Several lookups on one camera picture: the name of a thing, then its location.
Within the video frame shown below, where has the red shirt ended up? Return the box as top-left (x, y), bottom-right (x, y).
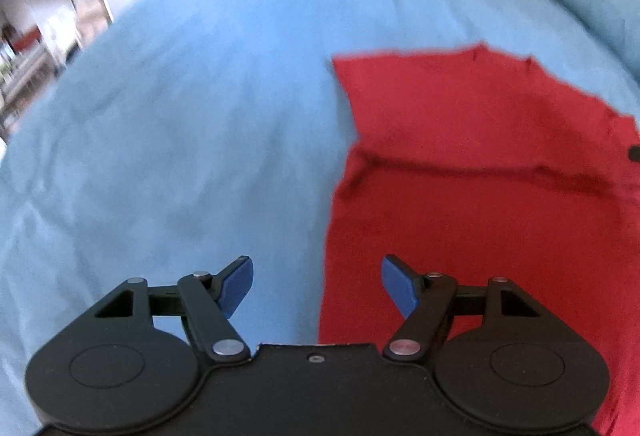
top-left (317, 44), bottom-right (640, 436)

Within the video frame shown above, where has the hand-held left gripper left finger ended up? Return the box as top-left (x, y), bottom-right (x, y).
top-left (94, 255), bottom-right (254, 363)

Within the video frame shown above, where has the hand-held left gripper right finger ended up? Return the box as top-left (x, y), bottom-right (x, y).
top-left (381, 254), bottom-right (543, 363)

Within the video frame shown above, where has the blue bed sheet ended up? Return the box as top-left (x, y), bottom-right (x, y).
top-left (0, 0), bottom-right (640, 436)

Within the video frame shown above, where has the white shelf unit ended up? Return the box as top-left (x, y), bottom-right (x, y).
top-left (0, 0), bottom-right (236, 142)

